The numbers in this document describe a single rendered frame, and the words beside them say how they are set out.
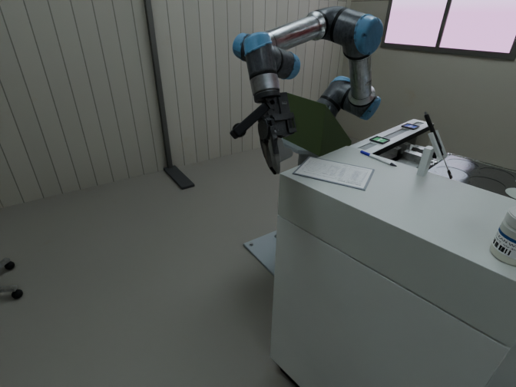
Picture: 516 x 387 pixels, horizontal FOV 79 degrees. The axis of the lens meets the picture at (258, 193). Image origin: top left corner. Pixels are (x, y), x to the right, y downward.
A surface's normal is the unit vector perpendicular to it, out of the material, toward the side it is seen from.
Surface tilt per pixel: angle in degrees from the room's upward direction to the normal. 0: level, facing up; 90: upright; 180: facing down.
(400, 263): 90
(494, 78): 90
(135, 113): 90
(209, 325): 0
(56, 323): 0
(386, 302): 90
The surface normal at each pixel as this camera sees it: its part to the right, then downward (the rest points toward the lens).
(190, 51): 0.55, 0.42
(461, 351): -0.74, 0.33
